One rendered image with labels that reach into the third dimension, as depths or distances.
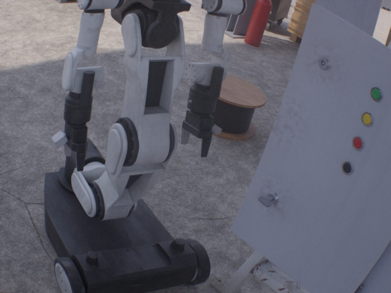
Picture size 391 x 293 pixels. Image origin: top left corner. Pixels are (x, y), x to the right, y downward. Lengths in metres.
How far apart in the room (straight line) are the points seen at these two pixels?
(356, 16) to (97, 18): 3.07
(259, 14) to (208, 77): 3.17
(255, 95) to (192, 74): 1.51
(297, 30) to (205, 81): 4.02
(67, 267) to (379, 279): 1.03
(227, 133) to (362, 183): 2.10
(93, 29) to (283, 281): 1.09
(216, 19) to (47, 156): 1.23
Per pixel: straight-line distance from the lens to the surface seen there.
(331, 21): 0.98
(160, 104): 1.53
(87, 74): 1.34
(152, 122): 1.47
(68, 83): 1.37
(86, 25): 1.35
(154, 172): 1.59
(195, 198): 2.44
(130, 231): 1.87
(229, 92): 3.00
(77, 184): 1.82
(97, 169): 1.85
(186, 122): 1.69
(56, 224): 1.82
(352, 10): 4.13
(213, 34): 1.58
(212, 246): 2.19
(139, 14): 1.46
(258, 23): 4.76
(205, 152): 1.66
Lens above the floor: 1.39
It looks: 29 degrees down
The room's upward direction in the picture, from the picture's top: 18 degrees clockwise
